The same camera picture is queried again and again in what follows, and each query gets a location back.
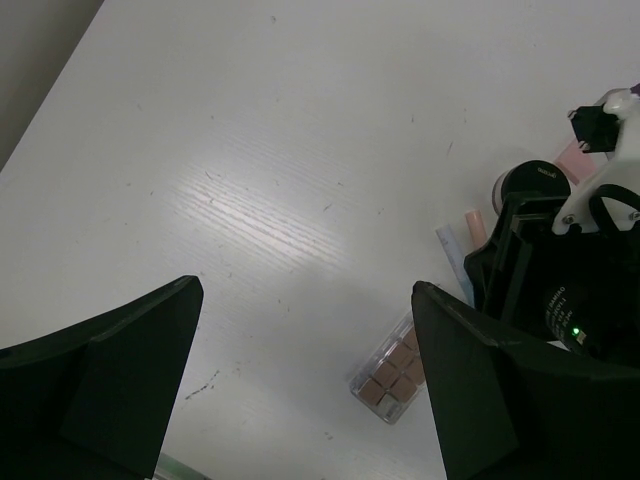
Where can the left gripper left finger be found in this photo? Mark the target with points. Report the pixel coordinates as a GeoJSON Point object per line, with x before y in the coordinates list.
{"type": "Point", "coordinates": [94, 400]}

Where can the white blue makeup pen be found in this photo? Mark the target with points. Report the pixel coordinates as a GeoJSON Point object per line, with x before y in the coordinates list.
{"type": "Point", "coordinates": [455, 257]}

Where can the brown eyeshadow palette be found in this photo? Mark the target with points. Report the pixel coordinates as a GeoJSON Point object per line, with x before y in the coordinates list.
{"type": "Point", "coordinates": [393, 376]}

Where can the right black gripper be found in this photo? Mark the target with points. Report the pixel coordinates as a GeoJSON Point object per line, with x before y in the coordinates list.
{"type": "Point", "coordinates": [579, 288]}

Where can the pink slim makeup tube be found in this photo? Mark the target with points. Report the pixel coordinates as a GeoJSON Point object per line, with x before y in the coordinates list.
{"type": "Point", "coordinates": [476, 227]}

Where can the black round powder jar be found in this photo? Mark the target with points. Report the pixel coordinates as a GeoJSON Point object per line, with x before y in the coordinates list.
{"type": "Point", "coordinates": [531, 176]}

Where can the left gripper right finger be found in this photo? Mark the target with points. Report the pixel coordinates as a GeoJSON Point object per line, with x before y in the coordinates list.
{"type": "Point", "coordinates": [509, 406]}

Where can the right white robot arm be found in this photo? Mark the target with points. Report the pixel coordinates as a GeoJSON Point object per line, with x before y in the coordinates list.
{"type": "Point", "coordinates": [608, 131]}

